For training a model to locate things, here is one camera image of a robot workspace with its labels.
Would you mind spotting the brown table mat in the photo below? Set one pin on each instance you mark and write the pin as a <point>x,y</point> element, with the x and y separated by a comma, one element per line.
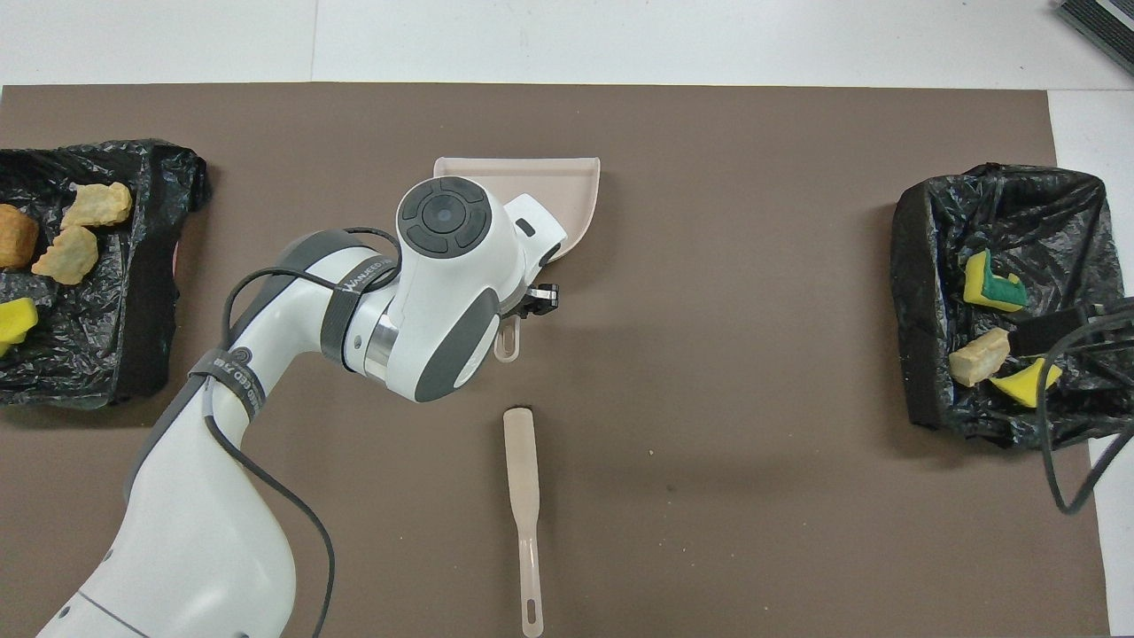
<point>709,266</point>

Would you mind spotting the pale bread piece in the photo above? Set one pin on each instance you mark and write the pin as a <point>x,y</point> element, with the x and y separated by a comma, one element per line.
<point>97,204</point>

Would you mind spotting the striped croissant piece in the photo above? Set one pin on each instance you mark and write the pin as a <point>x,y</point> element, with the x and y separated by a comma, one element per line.
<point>66,255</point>

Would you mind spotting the black bag-lined bin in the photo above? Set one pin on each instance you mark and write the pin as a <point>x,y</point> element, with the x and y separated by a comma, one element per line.
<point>1019,221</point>
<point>133,310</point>

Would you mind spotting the brown peanut-shaped pastry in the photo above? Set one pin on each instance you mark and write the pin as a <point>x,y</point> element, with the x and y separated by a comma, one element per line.
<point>13,237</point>

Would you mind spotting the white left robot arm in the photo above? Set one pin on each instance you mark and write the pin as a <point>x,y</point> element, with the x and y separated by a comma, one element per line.
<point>425,283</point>

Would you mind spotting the dark grey ribbed panel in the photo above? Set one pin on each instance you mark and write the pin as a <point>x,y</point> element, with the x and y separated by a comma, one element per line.
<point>1103,27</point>

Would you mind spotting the yellow sponge piece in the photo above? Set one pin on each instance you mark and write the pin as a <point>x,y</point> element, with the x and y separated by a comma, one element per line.
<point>983,285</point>
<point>1028,383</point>
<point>16,319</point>

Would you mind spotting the pale ridged bread chunk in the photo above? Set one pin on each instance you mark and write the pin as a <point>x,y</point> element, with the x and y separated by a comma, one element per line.
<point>979,357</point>

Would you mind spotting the beige plastic dustpan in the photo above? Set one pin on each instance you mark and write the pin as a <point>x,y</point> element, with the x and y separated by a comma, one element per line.
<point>567,190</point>

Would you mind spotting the beige hand brush black bristles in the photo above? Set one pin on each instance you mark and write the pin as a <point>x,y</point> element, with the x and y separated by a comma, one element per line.
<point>523,470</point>

